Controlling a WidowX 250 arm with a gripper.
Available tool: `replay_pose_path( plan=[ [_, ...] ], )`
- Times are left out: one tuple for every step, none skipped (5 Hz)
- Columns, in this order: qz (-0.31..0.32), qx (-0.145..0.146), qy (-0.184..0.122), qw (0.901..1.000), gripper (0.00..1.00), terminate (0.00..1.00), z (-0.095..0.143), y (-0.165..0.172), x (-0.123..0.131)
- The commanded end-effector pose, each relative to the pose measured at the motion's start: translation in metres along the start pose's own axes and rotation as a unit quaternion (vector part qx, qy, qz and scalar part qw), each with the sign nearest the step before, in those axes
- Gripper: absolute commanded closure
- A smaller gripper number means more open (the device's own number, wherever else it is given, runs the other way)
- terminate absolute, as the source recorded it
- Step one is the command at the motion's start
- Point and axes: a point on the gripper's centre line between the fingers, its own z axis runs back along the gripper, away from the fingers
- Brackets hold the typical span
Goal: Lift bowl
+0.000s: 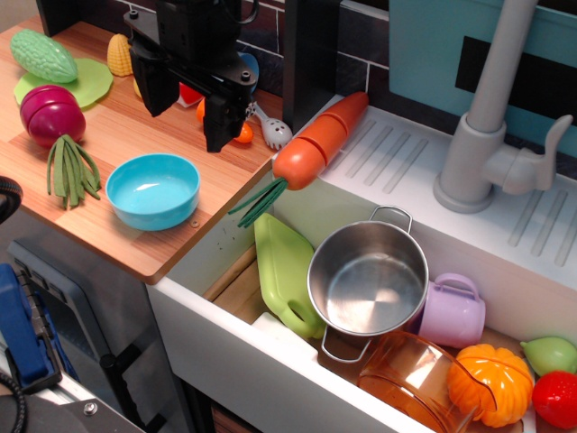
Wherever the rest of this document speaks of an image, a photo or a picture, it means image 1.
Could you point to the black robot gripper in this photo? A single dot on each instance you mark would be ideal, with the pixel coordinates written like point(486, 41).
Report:
point(194, 42)

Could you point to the light blue plastic bowl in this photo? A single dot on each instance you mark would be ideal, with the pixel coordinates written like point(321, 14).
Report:
point(154, 192)

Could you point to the red white toy piece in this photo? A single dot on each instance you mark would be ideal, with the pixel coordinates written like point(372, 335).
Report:
point(188, 96)

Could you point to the yellow toy banana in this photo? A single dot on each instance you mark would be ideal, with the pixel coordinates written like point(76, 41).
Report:
point(136, 89)

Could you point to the small orange toy carrot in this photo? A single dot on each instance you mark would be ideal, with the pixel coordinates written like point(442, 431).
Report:
point(246, 134)

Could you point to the blue plastic cup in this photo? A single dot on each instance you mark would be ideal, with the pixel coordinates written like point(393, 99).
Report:
point(252, 63)

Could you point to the yellow toy corn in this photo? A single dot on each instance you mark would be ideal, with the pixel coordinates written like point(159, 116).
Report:
point(118, 56)

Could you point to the white slotted plastic spoon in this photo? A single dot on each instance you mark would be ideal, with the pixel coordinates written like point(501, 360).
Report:
point(275, 132)

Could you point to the light green plastic plate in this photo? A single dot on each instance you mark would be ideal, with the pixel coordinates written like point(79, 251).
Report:
point(92, 84)

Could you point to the large orange toy carrot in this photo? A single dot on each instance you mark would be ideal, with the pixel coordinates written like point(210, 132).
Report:
point(307, 155)

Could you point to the green felt bean bundle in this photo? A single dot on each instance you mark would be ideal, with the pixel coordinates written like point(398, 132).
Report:
point(71, 173)

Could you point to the purple toy onion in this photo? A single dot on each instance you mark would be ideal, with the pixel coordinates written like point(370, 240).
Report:
point(48, 112)

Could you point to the green bitter melon toy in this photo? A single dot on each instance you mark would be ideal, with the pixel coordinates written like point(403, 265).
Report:
point(43, 57)

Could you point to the green plastic cutting board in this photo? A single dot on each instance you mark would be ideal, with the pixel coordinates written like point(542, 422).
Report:
point(283, 257)

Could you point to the stainless steel pot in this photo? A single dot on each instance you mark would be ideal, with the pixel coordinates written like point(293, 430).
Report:
point(368, 278)

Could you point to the white toy sink unit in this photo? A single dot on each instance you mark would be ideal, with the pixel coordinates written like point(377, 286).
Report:
point(520, 250)

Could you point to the blue plastic case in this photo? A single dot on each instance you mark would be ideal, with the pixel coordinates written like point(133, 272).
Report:
point(27, 331)

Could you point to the grey toy faucet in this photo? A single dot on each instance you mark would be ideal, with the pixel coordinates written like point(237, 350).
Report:
point(477, 158)

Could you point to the lilac plastic mug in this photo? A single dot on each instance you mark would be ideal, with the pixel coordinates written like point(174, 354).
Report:
point(454, 312)

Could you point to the transparent orange plastic jug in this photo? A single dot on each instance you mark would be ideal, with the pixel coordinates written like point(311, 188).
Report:
point(424, 382)

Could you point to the orange toy pumpkin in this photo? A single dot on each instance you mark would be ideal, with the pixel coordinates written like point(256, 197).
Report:
point(491, 383)

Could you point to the green toy pear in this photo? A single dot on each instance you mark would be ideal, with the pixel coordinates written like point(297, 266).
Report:
point(550, 354)

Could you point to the red toy strawberry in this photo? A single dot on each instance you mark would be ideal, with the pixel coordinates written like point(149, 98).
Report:
point(554, 399)

